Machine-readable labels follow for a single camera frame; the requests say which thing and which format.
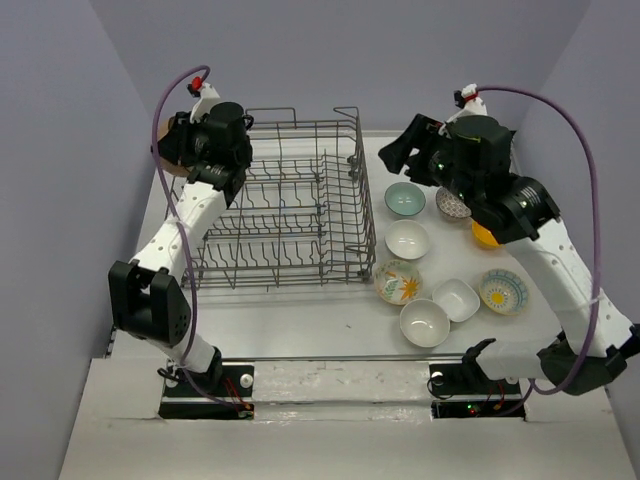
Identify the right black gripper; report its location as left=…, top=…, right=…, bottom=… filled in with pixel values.
left=379, top=112, right=477, bottom=207

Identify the brown wooden bowl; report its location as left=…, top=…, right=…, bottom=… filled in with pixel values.
left=157, top=116, right=191, bottom=178

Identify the white round bowl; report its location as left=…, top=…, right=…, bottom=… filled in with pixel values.
left=384, top=220, right=432, bottom=260
left=399, top=299, right=450, bottom=348

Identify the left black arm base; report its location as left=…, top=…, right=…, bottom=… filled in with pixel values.
left=157, top=362, right=255, bottom=421

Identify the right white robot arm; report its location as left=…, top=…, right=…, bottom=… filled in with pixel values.
left=378, top=114, right=639, bottom=396

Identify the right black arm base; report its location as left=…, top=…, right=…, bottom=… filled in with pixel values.
left=427, top=363, right=526, bottom=420

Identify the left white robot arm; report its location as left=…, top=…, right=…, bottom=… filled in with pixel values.
left=108, top=102, right=253, bottom=395

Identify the light teal bowl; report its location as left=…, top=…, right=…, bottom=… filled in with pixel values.
left=384, top=182, right=426, bottom=217

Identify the dark geometric patterned bowl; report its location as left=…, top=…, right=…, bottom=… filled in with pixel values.
left=435, top=187, right=471, bottom=220

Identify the orange yellow bowl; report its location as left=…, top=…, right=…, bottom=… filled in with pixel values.
left=471, top=220, right=502, bottom=250

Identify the floral leaf patterned bowl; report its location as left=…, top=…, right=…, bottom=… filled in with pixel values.
left=373, top=259, right=424, bottom=306

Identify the white square bowl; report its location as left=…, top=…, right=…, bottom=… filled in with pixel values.
left=432, top=278, right=480, bottom=323

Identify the yellow sun patterned bowl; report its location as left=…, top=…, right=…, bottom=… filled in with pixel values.
left=478, top=269, right=530, bottom=316

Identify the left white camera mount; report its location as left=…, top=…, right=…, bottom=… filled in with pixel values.
left=187, top=76, right=221, bottom=124

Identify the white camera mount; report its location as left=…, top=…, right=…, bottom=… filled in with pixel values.
left=447, top=83, right=488, bottom=123
left=187, top=76, right=221, bottom=124

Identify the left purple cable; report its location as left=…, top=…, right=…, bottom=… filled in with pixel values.
left=151, top=64, right=246, bottom=416

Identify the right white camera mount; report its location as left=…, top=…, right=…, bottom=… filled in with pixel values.
left=447, top=83, right=488, bottom=123

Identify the grey wire dish rack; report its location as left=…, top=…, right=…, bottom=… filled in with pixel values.
left=183, top=106, right=376, bottom=289

